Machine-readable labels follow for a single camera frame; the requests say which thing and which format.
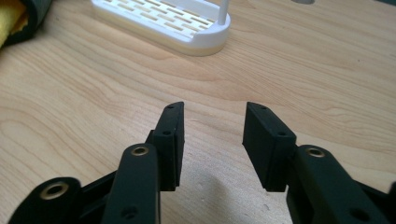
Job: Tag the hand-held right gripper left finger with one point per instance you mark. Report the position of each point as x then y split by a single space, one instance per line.
169 149

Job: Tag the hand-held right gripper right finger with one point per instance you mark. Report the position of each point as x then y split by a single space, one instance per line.
267 149

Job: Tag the white slotted drain rack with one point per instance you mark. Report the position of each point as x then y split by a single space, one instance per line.
205 37

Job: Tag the dark object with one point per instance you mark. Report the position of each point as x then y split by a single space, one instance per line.
387 2

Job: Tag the yellow cloth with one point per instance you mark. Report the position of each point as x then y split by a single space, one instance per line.
9 18

